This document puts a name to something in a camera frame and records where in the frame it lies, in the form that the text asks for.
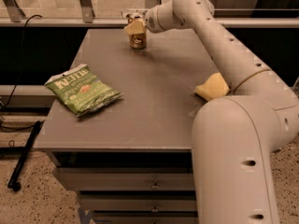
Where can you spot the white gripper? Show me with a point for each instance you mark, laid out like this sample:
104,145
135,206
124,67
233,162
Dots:
151,22

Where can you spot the orange soda can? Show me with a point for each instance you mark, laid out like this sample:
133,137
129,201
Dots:
136,41

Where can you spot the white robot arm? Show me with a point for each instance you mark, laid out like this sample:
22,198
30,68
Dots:
232,136

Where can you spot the yellow sponge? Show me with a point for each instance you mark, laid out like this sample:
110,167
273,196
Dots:
214,87

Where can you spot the green jalapeno chip bag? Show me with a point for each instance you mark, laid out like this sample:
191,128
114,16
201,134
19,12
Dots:
81,91

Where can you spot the grey drawer cabinet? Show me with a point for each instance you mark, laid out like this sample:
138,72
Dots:
149,129

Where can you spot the top grey drawer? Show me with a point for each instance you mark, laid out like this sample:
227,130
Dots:
93,179

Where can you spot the grey drawer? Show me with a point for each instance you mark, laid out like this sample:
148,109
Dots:
145,218
148,202
93,179

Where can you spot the middle grey drawer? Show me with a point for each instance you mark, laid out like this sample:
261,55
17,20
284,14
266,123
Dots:
148,202

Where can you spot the bottom grey drawer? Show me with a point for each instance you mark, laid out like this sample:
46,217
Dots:
145,218

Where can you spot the black pole on floor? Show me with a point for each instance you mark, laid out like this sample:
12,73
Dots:
13,182

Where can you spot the metal window rail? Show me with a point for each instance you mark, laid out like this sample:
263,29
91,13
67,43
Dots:
121,22

